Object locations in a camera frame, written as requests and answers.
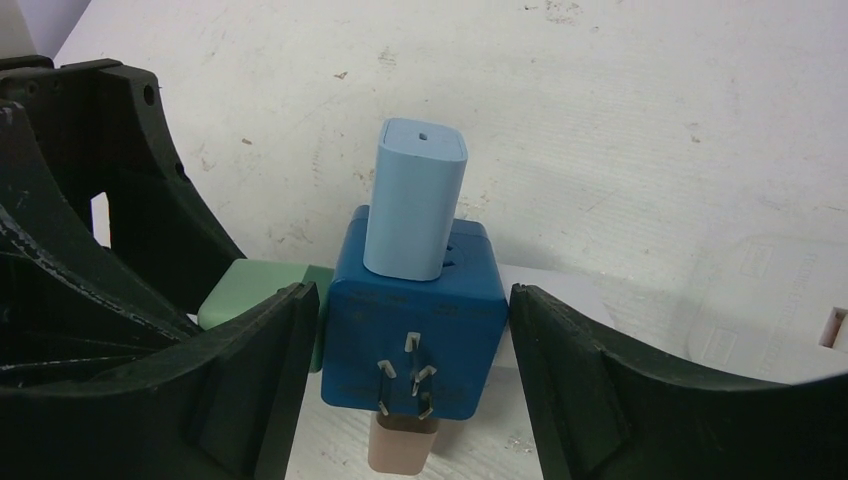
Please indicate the light green plug charger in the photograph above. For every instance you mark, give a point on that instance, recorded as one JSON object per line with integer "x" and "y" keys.
{"x": 248, "y": 282}

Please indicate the blue cube socket adapter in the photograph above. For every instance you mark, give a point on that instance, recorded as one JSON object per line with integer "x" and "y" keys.
{"x": 423, "y": 349}

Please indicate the pink brown plug charger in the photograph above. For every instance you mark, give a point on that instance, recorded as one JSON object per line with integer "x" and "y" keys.
{"x": 400, "y": 444}

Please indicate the light blue plug charger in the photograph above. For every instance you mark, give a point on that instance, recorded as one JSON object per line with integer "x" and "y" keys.
{"x": 418, "y": 176}

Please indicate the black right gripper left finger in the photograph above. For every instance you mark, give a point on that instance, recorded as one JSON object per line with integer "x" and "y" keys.
{"x": 221, "y": 405}

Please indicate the white flat adapter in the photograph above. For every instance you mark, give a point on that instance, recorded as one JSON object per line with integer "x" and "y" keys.
{"x": 776, "y": 310}

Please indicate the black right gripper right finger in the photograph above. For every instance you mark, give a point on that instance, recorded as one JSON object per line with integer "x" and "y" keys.
{"x": 604, "y": 405}

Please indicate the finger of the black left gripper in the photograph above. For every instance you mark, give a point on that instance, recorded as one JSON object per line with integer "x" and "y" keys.
{"x": 69, "y": 307}
{"x": 101, "y": 128}

